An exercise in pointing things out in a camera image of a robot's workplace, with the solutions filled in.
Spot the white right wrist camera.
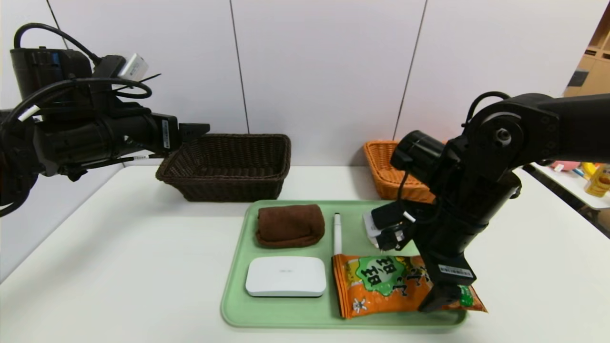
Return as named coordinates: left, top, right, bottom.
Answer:
left=363, top=202, right=415, bottom=252

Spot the orange snack bag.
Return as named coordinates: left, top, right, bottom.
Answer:
left=331, top=254, right=488, bottom=319

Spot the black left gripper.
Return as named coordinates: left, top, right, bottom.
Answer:
left=111, top=112, right=210, bottom=154

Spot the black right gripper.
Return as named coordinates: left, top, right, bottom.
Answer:
left=413, top=220, right=489, bottom=313

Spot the orange wicker basket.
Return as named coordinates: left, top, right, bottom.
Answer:
left=363, top=140, right=437, bottom=204

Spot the dark brown wicker basket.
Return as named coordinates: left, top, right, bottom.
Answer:
left=155, top=133, right=292, bottom=202

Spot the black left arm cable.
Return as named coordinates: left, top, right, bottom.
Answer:
left=0, top=23, right=153, bottom=129

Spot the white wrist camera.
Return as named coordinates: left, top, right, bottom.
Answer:
left=363, top=202, right=415, bottom=252
left=93, top=53, right=149, bottom=82

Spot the white rounded router box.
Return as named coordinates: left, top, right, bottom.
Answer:
left=245, top=256, right=327, bottom=298

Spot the brown folded towel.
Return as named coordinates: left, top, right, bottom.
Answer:
left=256, top=204, right=325, bottom=248

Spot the yellow drink bottle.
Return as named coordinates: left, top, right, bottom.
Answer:
left=584, top=163, right=610, bottom=198

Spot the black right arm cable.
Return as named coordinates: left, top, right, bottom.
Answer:
left=461, top=91, right=511, bottom=128

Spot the light green plastic tray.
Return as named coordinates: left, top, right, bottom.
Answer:
left=220, top=200, right=468, bottom=328

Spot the wooden cabinet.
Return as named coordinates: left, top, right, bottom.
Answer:
left=562, top=2, right=610, bottom=97

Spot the white side table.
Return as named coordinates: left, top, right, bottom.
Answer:
left=524, top=162, right=610, bottom=211

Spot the white marker pen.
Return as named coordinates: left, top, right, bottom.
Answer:
left=333, top=213, right=343, bottom=256

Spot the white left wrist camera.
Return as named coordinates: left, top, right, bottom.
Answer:
left=93, top=53, right=149, bottom=82

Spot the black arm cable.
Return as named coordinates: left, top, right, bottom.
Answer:
left=461, top=91, right=511, bottom=128
left=0, top=23, right=153, bottom=129

